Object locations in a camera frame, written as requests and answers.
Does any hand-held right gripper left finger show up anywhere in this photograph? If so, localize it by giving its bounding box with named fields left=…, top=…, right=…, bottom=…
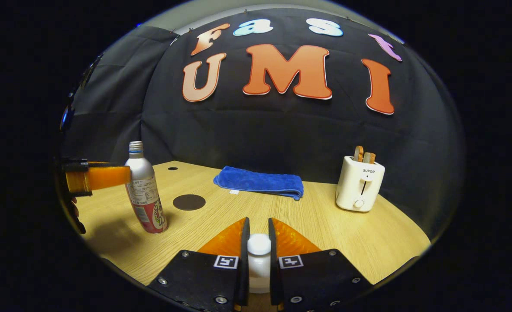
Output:
left=148, top=217, right=251, bottom=312

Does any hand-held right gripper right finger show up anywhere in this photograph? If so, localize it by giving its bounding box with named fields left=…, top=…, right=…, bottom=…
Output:
left=268, top=218, right=373, bottom=312

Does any white teacup lid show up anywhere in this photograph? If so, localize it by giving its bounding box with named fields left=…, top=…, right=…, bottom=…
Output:
left=247, top=233, right=272, bottom=294

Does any silver water bottle red label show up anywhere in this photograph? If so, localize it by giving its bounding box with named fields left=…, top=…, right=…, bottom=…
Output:
left=124, top=141, right=169, bottom=234

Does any dark round coaster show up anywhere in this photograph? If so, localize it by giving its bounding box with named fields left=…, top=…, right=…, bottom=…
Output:
left=173, top=194, right=206, bottom=211

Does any blue folded towel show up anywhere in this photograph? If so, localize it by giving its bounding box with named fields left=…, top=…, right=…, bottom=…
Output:
left=213, top=166, right=304, bottom=201

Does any white toaster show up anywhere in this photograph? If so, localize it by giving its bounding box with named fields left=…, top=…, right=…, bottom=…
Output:
left=336, top=156, right=386, bottom=212

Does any black backdrop cloth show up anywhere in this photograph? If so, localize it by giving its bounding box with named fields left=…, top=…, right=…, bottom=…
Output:
left=59, top=6, right=467, bottom=239

